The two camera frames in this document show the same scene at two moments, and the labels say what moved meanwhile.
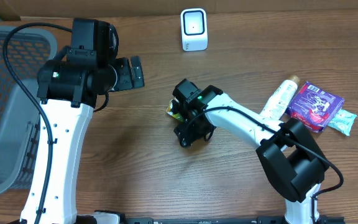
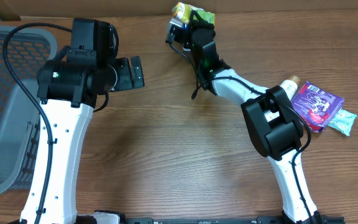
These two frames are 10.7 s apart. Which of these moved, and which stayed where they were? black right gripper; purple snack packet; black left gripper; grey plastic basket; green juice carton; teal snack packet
Moved: black right gripper; green juice carton
Stayed: teal snack packet; black left gripper; purple snack packet; grey plastic basket
